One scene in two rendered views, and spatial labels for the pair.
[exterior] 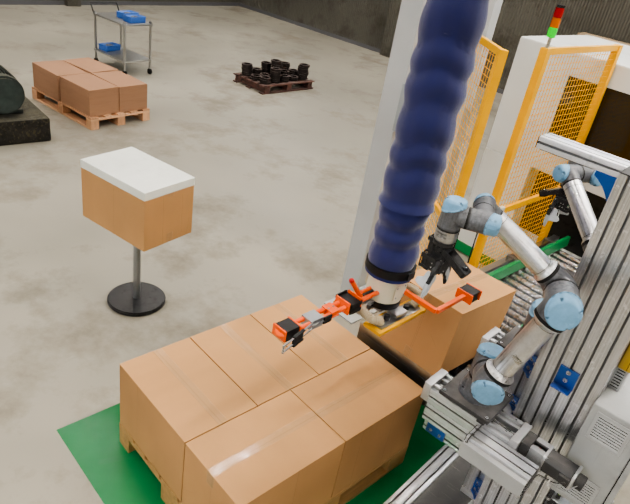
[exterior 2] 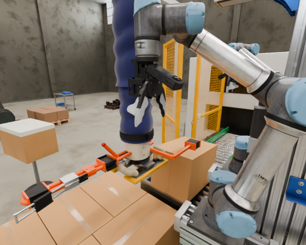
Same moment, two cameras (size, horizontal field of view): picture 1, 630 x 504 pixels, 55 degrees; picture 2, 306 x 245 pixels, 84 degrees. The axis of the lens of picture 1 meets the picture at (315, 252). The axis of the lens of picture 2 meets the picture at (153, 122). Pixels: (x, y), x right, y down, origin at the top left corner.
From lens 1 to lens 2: 162 cm
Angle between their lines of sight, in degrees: 13
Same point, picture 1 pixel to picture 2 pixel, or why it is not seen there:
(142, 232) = (24, 153)
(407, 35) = not seen: hidden behind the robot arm
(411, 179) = (129, 57)
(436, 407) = (188, 237)
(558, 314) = not seen: outside the picture
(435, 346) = (181, 183)
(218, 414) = not seen: outside the picture
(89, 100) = (44, 117)
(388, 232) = (125, 105)
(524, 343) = (266, 157)
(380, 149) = not seen: hidden behind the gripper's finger
